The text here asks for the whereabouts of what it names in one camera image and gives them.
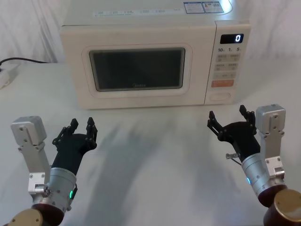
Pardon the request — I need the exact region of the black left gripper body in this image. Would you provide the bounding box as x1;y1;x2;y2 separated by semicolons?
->
50;133;97;177

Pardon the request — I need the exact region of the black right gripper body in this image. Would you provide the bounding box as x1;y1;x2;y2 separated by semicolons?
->
220;121;261;162

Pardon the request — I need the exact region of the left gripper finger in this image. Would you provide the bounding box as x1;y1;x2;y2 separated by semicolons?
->
51;118;79;145
85;116;98;150

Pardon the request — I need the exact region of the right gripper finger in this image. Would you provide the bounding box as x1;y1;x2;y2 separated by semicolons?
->
206;110;228;142
238;105;257;136

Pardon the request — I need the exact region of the white table cloth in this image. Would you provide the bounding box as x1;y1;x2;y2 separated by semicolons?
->
0;56;301;226

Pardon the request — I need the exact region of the white power strip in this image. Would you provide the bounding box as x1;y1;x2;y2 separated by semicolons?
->
0;64;21;90

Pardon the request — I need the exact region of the cream microwave oven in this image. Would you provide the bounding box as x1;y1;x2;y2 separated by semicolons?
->
60;0;251;110

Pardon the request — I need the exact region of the blue white label sticker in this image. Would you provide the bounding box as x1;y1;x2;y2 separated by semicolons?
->
183;0;222;14

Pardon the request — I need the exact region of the thin cable with silver plug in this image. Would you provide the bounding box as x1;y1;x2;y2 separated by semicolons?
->
225;153;243;167

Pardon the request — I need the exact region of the black power cable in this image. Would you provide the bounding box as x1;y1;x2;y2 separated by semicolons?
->
0;57;51;68

